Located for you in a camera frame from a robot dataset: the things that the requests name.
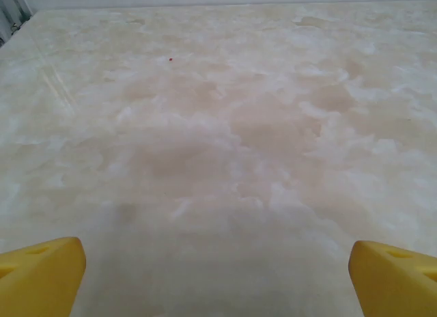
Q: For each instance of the aluminium frame corner post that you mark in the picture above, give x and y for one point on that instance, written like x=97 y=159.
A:
x=13 y=7

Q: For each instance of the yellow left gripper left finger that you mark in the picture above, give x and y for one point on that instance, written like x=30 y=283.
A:
x=41 y=279

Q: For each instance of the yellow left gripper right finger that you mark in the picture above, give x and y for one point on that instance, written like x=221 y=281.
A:
x=396 y=286

